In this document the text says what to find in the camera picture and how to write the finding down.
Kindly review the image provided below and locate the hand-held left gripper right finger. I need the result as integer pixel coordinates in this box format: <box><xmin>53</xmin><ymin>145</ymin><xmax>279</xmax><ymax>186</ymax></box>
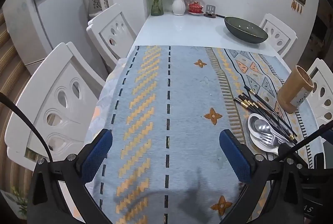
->
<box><xmin>219</xmin><ymin>129</ymin><xmax>305</xmax><ymax>224</ymax></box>

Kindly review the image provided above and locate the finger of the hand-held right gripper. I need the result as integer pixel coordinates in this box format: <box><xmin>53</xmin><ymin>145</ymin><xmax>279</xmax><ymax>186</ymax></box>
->
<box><xmin>277</xmin><ymin>124</ymin><xmax>333</xmax><ymax>161</ymax></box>

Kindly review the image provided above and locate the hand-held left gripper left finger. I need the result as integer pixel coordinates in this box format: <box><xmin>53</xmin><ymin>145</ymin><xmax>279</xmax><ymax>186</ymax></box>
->
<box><xmin>27</xmin><ymin>128</ymin><xmax>113</xmax><ymax>224</ymax></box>

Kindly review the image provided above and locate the white rice paddle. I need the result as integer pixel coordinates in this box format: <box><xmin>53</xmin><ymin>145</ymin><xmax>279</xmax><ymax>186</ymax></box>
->
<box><xmin>247</xmin><ymin>113</ymin><xmax>281</xmax><ymax>155</ymax></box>

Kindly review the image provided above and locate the metal spoon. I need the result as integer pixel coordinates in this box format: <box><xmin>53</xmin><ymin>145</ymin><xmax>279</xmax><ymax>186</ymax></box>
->
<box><xmin>253</xmin><ymin>119</ymin><xmax>280</xmax><ymax>146</ymax></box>

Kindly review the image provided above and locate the bamboo utensil holder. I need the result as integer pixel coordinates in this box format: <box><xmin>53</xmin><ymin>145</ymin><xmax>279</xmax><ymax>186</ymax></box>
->
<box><xmin>276</xmin><ymin>65</ymin><xmax>315</xmax><ymax>114</ymax></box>

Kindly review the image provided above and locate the bundle of black chopsticks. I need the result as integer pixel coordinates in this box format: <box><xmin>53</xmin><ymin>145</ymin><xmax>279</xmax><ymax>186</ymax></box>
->
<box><xmin>234</xmin><ymin>86</ymin><xmax>298</xmax><ymax>144</ymax></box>

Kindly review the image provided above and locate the dark rectangular object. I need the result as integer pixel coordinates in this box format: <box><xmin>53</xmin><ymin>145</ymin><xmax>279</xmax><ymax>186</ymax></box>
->
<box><xmin>313</xmin><ymin>152</ymin><xmax>325</xmax><ymax>170</ymax></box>

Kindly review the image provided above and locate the pale floral table cover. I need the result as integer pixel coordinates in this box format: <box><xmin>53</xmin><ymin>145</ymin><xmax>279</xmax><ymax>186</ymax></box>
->
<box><xmin>84</xmin><ymin>57</ymin><xmax>130</xmax><ymax>188</ymax></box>

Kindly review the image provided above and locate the white wooden chair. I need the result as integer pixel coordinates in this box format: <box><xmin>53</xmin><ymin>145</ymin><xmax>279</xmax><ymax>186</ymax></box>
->
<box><xmin>86</xmin><ymin>3</ymin><xmax>138</xmax><ymax>71</ymax></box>
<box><xmin>5</xmin><ymin>42</ymin><xmax>107</xmax><ymax>170</ymax></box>
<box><xmin>299</xmin><ymin>58</ymin><xmax>333</xmax><ymax>131</ymax></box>
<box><xmin>259</xmin><ymin>13</ymin><xmax>298</xmax><ymax>58</ymax></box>

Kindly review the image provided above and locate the patterned blue tablecloth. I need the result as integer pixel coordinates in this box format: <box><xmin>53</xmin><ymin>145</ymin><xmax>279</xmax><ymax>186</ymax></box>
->
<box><xmin>84</xmin><ymin>44</ymin><xmax>324</xmax><ymax>224</ymax></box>

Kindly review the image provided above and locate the yellow flower plant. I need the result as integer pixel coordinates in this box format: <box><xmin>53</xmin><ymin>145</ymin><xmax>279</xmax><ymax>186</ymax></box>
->
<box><xmin>0</xmin><ymin>186</ymin><xmax>28</xmax><ymax>222</ymax></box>

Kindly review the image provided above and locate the brown striped curtain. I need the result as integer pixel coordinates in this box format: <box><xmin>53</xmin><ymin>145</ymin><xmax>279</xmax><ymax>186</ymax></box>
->
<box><xmin>0</xmin><ymin>13</ymin><xmax>34</xmax><ymax>188</ymax></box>

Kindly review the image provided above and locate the dark green bowl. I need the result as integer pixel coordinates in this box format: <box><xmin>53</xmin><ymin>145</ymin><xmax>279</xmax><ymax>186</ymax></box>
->
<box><xmin>224</xmin><ymin>16</ymin><xmax>269</xmax><ymax>44</ymax></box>

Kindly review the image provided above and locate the grey refrigerator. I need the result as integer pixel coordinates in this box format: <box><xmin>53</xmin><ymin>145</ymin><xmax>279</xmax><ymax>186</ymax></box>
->
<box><xmin>2</xmin><ymin>0</ymin><xmax>110</xmax><ymax>76</ymax></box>

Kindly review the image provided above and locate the small metal phone stand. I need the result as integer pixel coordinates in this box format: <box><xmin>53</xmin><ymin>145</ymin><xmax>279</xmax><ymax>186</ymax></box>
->
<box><xmin>204</xmin><ymin>5</ymin><xmax>217</xmax><ymax>18</ymax></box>

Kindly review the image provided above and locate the red lidded teacup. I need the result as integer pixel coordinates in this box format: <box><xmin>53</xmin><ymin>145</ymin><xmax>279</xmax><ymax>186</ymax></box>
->
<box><xmin>188</xmin><ymin>1</ymin><xmax>205</xmax><ymax>15</ymax></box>

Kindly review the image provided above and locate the black cable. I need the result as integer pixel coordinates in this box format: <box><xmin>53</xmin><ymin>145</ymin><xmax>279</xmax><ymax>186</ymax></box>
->
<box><xmin>0</xmin><ymin>92</ymin><xmax>54</xmax><ymax>162</ymax></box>

